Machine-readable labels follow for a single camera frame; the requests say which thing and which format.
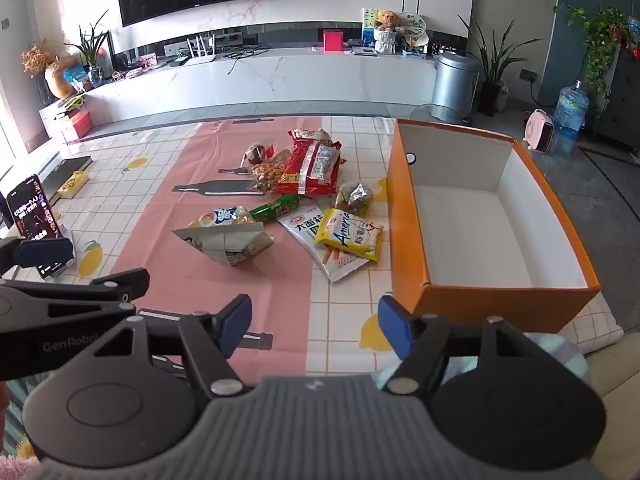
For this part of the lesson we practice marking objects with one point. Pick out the hanging vine plant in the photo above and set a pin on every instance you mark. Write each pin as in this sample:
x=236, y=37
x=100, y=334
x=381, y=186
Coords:
x=600, y=35

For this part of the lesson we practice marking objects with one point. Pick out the green snack packet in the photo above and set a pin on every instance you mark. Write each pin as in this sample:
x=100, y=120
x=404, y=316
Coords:
x=275, y=207

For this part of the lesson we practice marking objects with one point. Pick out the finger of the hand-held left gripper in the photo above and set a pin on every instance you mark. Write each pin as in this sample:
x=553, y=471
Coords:
x=45, y=252
x=115, y=287

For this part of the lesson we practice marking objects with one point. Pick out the light blue blanket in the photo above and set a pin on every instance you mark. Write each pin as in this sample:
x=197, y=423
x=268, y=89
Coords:
x=560, y=355

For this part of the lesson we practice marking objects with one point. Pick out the white marble television cabinet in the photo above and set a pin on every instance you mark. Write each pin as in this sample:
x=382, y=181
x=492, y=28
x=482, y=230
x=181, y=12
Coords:
x=300, y=80

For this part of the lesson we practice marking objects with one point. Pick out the yellow vase with dried flowers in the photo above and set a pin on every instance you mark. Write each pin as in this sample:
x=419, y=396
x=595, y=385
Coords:
x=57, y=77

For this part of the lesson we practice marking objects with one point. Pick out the white blue chips bag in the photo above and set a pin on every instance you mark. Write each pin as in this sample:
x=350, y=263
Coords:
x=225, y=240

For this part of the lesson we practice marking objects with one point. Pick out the white biscuit stick packet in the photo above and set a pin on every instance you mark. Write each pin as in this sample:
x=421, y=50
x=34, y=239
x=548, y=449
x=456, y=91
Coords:
x=305, y=227

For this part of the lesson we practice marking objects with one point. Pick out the clear brown candy packet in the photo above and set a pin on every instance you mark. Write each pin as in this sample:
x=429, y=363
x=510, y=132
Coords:
x=357, y=195

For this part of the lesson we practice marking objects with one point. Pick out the white router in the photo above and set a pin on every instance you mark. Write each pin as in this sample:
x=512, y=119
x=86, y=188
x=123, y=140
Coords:
x=197, y=55

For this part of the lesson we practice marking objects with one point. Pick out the round glass table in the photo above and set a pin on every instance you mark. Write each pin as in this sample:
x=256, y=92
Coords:
x=440, y=112

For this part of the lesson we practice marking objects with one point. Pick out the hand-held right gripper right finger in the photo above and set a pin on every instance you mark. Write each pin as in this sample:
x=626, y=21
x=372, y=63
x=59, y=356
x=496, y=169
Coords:
x=395, y=327

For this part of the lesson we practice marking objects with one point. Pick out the clear peanut packet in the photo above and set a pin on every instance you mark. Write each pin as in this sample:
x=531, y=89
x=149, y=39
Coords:
x=267, y=172

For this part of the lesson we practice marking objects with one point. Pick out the pink space heater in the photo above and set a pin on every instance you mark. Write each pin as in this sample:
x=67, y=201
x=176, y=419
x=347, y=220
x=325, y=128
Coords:
x=537, y=130

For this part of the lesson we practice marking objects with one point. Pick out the blue water bottle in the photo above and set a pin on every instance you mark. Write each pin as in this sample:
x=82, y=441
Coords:
x=570, y=115

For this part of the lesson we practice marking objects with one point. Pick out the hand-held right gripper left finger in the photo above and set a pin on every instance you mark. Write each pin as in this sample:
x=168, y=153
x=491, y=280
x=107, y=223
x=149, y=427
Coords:
x=236, y=322

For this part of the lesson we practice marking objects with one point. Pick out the teddy bear bouquet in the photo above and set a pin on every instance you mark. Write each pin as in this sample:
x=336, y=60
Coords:
x=386, y=30

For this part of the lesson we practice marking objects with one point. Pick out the small yellow packet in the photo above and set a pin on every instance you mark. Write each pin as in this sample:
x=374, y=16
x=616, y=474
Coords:
x=74, y=182

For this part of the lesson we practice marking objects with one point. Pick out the potted long-leaf plant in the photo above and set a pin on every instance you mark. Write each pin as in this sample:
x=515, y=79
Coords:
x=492, y=60

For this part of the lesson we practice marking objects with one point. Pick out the silver trash can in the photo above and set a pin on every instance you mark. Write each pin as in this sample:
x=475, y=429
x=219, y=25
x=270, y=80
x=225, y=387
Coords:
x=452, y=85

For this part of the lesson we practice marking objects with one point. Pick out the red storage box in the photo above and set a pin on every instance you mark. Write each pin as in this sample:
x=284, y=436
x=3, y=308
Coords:
x=75, y=124

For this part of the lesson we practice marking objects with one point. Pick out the clear chestnut packet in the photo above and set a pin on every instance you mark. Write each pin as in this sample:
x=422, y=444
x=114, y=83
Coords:
x=257, y=152

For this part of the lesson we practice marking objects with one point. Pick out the black flat tray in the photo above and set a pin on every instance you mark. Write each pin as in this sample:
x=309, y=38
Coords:
x=65, y=166

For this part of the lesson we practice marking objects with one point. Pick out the pink white printed tablecloth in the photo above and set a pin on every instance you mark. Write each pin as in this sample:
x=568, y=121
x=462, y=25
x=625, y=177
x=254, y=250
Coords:
x=150, y=200

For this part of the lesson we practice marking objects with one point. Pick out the red snack bag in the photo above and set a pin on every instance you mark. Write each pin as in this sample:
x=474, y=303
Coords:
x=310, y=170

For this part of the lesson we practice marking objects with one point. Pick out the orange cardboard box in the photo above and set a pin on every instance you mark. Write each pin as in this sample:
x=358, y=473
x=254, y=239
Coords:
x=470, y=225

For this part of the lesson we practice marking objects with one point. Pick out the yellow snack packet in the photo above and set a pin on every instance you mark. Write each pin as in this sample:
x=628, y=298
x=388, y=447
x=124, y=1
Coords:
x=350, y=235

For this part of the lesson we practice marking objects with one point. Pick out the black smartphone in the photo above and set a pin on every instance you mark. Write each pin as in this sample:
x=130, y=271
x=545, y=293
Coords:
x=30, y=210

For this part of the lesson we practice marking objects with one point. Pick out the dark storage cabinet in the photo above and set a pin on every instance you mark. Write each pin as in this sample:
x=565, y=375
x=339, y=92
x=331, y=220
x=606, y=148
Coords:
x=622, y=90

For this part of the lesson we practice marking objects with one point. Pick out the potted orchid plant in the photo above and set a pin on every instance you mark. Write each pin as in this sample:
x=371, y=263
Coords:
x=95, y=55

